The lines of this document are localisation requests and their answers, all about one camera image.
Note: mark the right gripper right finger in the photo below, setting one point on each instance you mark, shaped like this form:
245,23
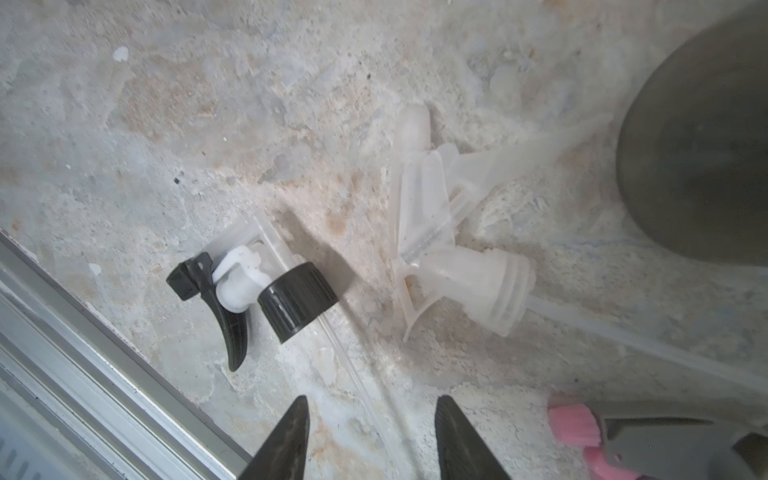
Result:
462,453

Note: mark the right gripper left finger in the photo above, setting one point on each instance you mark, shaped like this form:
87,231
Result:
283,454

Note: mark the black white spray nozzle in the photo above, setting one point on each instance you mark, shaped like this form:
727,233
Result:
250,266

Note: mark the pink grey spray nozzle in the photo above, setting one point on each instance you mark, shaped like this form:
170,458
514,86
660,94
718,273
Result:
660,440

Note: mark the clear spray nozzle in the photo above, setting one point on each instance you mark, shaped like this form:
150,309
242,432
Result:
434,189

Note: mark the dark grey bottle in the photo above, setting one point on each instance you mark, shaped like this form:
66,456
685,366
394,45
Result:
691,158

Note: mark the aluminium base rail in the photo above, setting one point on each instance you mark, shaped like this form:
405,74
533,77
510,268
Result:
93,390

